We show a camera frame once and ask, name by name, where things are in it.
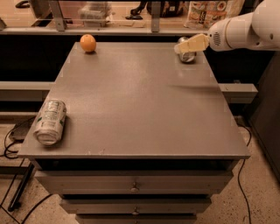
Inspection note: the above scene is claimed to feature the printed snack bag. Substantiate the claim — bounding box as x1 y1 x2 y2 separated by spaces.
184 0 245 29

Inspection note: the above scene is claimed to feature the orange fruit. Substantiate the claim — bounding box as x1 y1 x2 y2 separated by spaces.
80 34 96 53

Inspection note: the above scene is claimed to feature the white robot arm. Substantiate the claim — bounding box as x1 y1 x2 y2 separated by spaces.
174 0 280 54

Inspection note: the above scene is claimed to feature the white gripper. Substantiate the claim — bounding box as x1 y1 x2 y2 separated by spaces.
174 19 230 54

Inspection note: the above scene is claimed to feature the grey drawer cabinet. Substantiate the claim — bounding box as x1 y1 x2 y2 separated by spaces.
19 43 249 224

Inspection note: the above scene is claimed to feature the black cables left floor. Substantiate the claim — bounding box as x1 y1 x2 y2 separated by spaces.
0 116 55 224

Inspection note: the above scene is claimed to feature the drawer round knob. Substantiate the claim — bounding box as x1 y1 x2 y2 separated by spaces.
132 207 139 215
130 182 139 193

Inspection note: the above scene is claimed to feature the clear plastic container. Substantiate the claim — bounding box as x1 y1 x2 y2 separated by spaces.
78 2 111 27

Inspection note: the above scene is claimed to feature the black cable right floor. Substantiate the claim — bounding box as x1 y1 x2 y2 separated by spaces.
236 122 253 224

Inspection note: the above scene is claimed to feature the top drawer round knob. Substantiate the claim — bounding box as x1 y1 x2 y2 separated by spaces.
130 182 139 193

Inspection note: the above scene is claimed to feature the white 7up can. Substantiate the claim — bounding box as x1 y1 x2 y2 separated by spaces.
33 100 67 145

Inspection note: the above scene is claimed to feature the grey metal railing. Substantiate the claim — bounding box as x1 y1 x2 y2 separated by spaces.
0 0 207 36

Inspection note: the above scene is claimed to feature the green soda can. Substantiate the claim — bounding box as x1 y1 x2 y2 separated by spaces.
178 37 196 63

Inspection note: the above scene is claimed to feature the black table leg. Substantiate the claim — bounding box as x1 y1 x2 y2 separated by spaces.
8 164 34 212

